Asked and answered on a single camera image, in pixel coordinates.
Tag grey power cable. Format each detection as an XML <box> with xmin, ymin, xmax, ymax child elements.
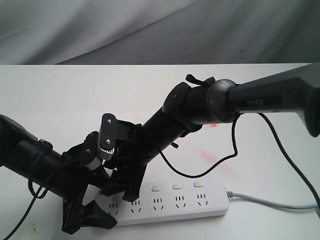
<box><xmin>225</xmin><ymin>174</ymin><xmax>320</xmax><ymax>220</ymax></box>

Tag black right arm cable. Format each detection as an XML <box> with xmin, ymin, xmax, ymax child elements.
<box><xmin>129</xmin><ymin>112</ymin><xmax>320</xmax><ymax>208</ymax></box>

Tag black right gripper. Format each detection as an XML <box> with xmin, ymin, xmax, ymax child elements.
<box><xmin>100</xmin><ymin>119</ymin><xmax>147</xmax><ymax>202</ymax></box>

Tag white five-socket power strip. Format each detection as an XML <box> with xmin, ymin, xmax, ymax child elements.
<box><xmin>95</xmin><ymin>178</ymin><xmax>230</xmax><ymax>226</ymax></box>

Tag grey backdrop cloth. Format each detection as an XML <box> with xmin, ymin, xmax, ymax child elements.
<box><xmin>0</xmin><ymin>0</ymin><xmax>320</xmax><ymax>65</ymax></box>

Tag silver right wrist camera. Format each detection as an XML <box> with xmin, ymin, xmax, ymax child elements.
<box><xmin>97</xmin><ymin>113</ymin><xmax>118</xmax><ymax>161</ymax></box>

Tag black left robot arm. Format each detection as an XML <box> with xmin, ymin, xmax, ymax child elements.
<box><xmin>0</xmin><ymin>115</ymin><xmax>117</xmax><ymax>235</ymax></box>

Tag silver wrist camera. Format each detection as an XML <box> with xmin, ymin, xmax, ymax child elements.
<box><xmin>97</xmin><ymin>113</ymin><xmax>118</xmax><ymax>161</ymax></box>
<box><xmin>80</xmin><ymin>131</ymin><xmax>103</xmax><ymax>171</ymax></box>

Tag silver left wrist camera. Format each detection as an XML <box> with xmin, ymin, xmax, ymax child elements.
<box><xmin>80</xmin><ymin>131</ymin><xmax>103</xmax><ymax>171</ymax></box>

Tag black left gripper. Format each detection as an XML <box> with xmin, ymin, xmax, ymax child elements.
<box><xmin>61</xmin><ymin>144</ymin><xmax>117</xmax><ymax>235</ymax></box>

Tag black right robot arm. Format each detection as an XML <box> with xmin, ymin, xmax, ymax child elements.
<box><xmin>100</xmin><ymin>63</ymin><xmax>320</xmax><ymax>202</ymax></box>

